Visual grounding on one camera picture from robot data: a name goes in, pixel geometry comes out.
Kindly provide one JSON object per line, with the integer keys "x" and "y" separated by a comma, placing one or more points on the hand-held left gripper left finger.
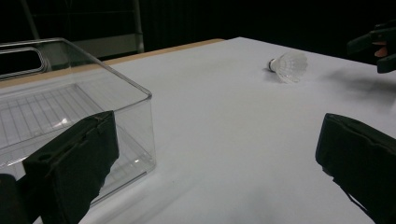
{"x": 71, "y": 161}

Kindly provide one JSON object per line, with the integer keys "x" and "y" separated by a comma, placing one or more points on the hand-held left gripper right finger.
{"x": 361, "y": 155}

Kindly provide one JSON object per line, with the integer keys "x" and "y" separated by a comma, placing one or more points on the clear plastic storage box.
{"x": 46, "y": 105}

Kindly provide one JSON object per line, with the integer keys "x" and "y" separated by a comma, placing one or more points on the white shuttlecock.
{"x": 291, "y": 66}

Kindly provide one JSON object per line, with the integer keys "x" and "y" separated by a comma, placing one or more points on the white table mat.
{"x": 224, "y": 130}

